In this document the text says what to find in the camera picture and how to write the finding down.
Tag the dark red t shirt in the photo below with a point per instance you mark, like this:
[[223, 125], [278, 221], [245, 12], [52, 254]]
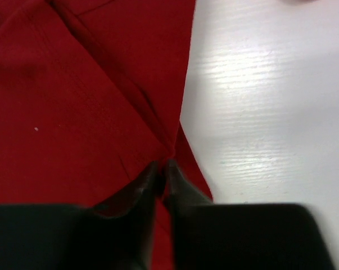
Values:
[[91, 93]]

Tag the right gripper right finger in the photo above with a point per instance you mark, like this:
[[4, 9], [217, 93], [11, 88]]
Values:
[[240, 236]]

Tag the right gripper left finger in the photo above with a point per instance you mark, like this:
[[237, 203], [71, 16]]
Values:
[[115, 234]]

